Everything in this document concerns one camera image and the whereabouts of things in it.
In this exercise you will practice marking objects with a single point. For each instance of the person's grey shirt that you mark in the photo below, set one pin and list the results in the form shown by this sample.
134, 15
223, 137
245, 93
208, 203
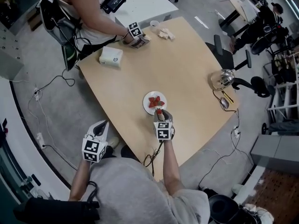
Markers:
130, 190

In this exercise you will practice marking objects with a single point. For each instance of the red strawberry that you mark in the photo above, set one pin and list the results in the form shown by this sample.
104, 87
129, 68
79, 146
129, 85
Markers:
161, 103
151, 105
151, 99
159, 111
158, 99

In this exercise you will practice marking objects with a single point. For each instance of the white shelf rack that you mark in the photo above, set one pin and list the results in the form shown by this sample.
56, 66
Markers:
280, 108

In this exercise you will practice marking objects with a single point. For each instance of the yellow pen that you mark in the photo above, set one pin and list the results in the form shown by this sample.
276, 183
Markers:
227, 97

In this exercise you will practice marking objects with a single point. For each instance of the person's left forearm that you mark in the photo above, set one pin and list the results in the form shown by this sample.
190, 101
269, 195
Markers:
79, 181

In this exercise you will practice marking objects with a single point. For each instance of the white plate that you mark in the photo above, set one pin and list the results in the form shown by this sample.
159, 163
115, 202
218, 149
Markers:
147, 109

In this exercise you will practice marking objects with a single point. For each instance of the grey computer mouse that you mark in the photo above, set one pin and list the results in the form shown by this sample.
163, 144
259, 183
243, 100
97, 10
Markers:
225, 102

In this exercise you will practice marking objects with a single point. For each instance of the black waist pack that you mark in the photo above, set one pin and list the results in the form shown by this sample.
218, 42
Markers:
56, 210

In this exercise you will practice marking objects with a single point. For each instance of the white curved desk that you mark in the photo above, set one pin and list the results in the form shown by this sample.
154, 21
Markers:
14, 125

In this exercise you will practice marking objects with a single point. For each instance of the person's right forearm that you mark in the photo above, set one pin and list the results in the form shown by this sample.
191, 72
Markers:
170, 167

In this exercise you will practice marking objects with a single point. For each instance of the round white table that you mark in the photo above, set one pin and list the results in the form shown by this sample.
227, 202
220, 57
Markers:
234, 1

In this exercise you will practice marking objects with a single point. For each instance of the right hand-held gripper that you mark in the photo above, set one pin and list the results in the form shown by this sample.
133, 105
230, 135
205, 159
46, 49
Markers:
163, 130

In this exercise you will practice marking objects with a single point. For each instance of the grey metal cabinet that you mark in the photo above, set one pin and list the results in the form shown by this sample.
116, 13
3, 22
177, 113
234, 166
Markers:
9, 62

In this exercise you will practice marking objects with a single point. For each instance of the beige crumpled napkin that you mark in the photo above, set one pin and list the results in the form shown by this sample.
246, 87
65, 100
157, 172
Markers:
162, 32
171, 36

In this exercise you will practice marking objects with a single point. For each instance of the white tissue box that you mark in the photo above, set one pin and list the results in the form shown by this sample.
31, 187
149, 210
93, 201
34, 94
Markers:
111, 56

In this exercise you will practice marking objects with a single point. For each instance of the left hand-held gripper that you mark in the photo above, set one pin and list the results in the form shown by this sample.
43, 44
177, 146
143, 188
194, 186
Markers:
93, 149

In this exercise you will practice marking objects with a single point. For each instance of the white power strip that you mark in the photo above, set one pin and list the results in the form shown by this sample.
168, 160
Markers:
36, 93
40, 140
236, 130

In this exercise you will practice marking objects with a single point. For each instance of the small white cup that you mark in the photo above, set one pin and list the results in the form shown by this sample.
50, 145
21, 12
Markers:
154, 24

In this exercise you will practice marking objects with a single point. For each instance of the white paper strip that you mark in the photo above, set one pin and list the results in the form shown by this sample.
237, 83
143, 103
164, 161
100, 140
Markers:
202, 22

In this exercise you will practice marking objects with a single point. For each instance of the black and green pack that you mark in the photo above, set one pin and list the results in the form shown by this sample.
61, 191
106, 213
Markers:
70, 57

